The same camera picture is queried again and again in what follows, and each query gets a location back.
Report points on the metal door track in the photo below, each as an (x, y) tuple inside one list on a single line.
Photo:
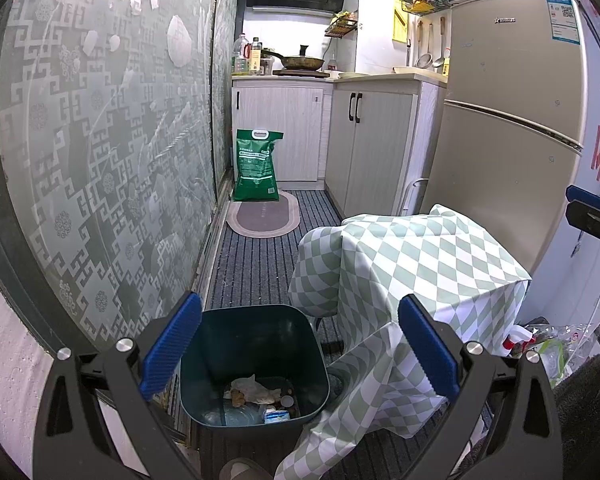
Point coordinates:
[(215, 240)]

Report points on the ginger root piece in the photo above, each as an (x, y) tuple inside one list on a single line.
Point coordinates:
[(238, 401)]

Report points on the beige refrigerator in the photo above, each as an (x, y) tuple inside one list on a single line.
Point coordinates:
[(505, 160)]

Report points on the white wood-grain cabinet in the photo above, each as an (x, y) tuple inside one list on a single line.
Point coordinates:
[(280, 130)]

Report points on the oval grey floor mat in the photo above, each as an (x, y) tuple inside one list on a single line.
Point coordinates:
[(265, 215)]

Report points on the white red spray bottle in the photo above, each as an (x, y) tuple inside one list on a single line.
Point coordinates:
[(517, 342)]

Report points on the blue label sticker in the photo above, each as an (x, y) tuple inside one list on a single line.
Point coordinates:
[(562, 17)]

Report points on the beige slipper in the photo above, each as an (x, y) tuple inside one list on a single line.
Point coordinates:
[(247, 470)]

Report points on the clear plastic bag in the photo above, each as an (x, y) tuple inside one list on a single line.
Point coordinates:
[(565, 345)]

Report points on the clear oil bottle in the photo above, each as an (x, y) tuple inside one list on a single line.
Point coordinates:
[(240, 57)]

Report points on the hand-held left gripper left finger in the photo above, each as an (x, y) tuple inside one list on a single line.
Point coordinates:
[(172, 345)]

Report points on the frosted patterned glass door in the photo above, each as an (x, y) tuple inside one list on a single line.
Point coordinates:
[(226, 85), (105, 160)]

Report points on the white plate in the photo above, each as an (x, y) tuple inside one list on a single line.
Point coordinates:
[(405, 69)]

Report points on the green rice bag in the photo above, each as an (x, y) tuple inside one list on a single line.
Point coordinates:
[(257, 170)]

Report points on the metal ladle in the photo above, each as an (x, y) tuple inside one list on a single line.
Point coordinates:
[(424, 57)]

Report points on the yellow hanging package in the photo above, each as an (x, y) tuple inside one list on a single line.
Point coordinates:
[(400, 20)]

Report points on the small round cap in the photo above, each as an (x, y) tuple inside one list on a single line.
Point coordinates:
[(286, 401)]

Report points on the black induction hob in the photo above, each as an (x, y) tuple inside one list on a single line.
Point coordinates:
[(300, 73)]

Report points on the person's dark clothing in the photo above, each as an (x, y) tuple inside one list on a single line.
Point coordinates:
[(592, 410)]

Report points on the dark green trash bin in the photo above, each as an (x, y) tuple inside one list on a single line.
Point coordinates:
[(260, 340)]

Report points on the blue tissue packet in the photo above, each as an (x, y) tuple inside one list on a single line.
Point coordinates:
[(275, 415)]

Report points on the frying pan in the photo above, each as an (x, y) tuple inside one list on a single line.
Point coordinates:
[(302, 62)]

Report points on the clear plastic container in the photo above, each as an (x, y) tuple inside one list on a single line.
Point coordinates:
[(235, 416)]

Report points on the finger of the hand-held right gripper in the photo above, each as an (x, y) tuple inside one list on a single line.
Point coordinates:
[(592, 215)]

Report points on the dark sauce bottle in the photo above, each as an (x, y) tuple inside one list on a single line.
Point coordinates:
[(256, 57)]

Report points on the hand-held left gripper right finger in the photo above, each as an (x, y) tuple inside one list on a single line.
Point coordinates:
[(427, 347)]

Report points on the white tissue paper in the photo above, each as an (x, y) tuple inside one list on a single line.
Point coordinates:
[(252, 390)]

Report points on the green white checkered tablecloth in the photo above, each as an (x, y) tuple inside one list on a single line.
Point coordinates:
[(405, 260)]

